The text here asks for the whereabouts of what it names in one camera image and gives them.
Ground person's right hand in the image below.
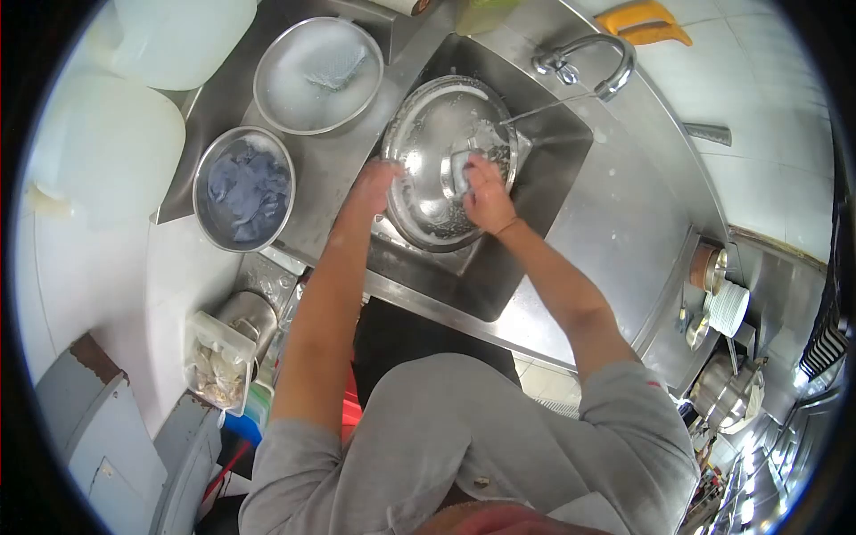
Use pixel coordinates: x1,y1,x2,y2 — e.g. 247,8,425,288
461,154,519,235

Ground person's left hand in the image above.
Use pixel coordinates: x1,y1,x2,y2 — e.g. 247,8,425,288
348,158,406,218

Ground person's right fingers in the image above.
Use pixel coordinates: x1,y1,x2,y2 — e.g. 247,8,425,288
461,154,501,202

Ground person's left fingers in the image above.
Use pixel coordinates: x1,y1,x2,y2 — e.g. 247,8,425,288
374,158,406,191

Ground grey scouring sponge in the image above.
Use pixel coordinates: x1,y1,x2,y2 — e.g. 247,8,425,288
449,150,477,196

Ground large steel pot lid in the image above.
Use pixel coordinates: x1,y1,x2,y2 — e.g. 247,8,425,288
381,75,520,254

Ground steel sink basin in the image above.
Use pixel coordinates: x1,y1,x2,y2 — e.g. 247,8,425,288
364,33,595,323

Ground mesh scouring pad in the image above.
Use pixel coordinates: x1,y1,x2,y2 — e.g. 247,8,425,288
306,44,369,92

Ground steel bowl with soapy water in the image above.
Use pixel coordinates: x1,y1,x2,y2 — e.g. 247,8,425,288
253,16,385,136

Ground grey wet cloth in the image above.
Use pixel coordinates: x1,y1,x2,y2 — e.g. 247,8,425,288
206,142,292,243

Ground steel bowl with grey cloth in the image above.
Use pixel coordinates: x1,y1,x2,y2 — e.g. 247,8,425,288
193,126,297,254

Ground chrome gooseneck faucet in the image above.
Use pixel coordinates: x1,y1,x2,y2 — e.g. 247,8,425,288
532,33,638,103

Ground yellow plastic hanger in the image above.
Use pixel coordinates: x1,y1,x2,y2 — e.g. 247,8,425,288
595,0,694,48

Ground red plastic crate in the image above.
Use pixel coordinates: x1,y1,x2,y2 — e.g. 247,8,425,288
341,364,363,442

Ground copper and steel cup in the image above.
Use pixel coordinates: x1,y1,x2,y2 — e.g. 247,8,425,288
690,242,728,296

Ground large white plastic jug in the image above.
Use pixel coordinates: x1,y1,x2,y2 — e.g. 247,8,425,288
25,72,187,228
86,0,258,92

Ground clear plastic food container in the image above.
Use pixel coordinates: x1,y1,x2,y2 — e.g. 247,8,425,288
185,311,258,418

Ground person's body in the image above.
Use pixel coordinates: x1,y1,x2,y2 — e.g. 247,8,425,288
239,352,700,535

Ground stack of white plates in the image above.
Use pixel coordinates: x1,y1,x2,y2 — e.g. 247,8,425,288
704,280,751,338

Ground blue plastic container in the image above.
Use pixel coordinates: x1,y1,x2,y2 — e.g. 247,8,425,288
223,381,275,448

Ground large steel stock pot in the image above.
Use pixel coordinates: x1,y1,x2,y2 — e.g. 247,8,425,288
689,354,766,436

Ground grey metal cabinet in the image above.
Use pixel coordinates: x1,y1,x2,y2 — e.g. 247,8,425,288
35,333,225,535

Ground steel pot with handle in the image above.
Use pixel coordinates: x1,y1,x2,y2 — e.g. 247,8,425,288
214,290,279,362

